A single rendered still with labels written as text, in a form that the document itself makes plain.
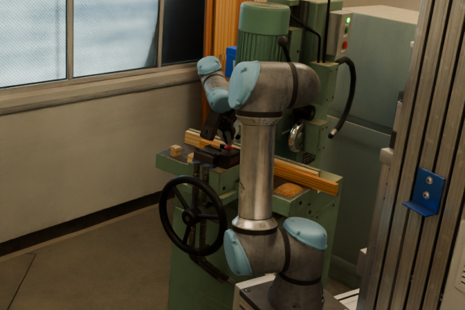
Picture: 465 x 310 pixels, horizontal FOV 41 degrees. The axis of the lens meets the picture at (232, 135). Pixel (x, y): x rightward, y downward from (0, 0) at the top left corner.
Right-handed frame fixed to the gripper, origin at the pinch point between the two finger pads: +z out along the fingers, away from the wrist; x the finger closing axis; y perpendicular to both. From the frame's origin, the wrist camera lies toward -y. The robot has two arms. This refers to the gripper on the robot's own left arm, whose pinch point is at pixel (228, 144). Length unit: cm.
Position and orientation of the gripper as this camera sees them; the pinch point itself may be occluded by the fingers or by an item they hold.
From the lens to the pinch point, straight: 216.3
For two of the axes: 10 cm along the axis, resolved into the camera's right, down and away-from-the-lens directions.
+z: 2.1, 7.0, 6.8
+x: -8.2, -2.6, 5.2
